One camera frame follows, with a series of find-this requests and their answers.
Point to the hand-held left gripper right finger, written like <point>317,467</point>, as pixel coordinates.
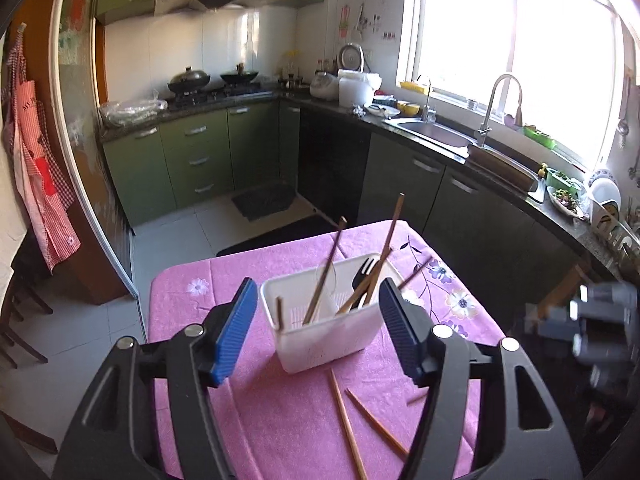
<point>400,335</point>

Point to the glass sliding door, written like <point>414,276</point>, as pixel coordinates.
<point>85,110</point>

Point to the black lidded wok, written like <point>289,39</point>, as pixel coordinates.
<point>189,80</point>

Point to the red checkered apron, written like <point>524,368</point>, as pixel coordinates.
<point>40,160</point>

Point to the gas stove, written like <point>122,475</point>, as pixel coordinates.
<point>220,96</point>

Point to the green kitchen cabinet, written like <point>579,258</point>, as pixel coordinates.
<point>200,160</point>

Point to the plastic bag of vegetables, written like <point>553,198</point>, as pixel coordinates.
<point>132,112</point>

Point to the dark kitchen cabinet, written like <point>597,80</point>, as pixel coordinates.
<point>450,210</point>

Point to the pink floral tablecloth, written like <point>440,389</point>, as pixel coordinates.
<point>280,410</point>

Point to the green bowl of vegetables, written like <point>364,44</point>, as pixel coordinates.
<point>562,180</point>

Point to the small chrome faucet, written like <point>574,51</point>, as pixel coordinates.
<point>427,105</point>

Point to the white plastic utensil basket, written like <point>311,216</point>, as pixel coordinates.
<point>325,345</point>

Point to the white plastic bucket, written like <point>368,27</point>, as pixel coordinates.
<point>357,90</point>

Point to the tall chrome faucet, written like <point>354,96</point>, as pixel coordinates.
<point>492,105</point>

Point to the white rice cooker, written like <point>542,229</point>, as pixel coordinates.
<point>325,85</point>

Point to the condiment bottle cluster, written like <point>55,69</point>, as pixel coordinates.
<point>292,77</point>

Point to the wooden chair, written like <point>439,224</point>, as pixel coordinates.
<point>22,310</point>

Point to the green basket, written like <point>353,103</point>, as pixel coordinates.
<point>540,137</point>

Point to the plate of food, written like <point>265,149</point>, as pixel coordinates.
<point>565,202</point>

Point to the round metal lid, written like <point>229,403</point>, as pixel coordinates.
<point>351,57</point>

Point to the black fork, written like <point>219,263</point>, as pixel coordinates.
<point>361,275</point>

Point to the wooden cutting board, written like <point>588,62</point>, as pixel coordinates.
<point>500,167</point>

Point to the yellow container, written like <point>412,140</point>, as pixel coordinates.
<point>415,87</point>

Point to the white spoon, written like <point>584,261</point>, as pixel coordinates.
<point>330,300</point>

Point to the white plate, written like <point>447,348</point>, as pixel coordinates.
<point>382,110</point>

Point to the steel sink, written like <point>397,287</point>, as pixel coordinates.
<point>435,132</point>

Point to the yellow bowl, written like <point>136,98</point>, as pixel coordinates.
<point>409,108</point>

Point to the wooden chopstick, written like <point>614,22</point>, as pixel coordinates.
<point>560,295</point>
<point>417,271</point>
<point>392,230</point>
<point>330,260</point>
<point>280,312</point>
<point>375,422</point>
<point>345,420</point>
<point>382,258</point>

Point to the wall stickers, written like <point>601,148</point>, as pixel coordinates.
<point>365,22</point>

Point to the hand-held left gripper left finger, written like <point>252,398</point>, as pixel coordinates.
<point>232,335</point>

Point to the white kettle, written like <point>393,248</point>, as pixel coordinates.
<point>605,197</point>

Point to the dark floor mat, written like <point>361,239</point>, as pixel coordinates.
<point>265,202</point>

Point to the window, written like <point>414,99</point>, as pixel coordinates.
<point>525,35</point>

